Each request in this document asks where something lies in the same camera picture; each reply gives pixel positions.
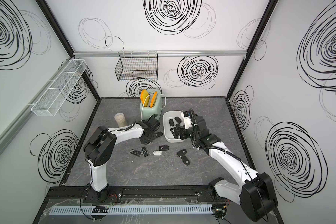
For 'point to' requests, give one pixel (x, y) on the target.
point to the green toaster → (147, 112)
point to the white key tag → (157, 152)
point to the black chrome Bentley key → (144, 151)
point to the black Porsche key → (136, 152)
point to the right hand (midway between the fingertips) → (177, 128)
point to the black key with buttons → (178, 119)
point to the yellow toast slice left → (144, 97)
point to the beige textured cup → (120, 119)
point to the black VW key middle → (164, 148)
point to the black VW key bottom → (177, 125)
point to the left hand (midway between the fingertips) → (151, 138)
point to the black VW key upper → (158, 134)
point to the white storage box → (168, 134)
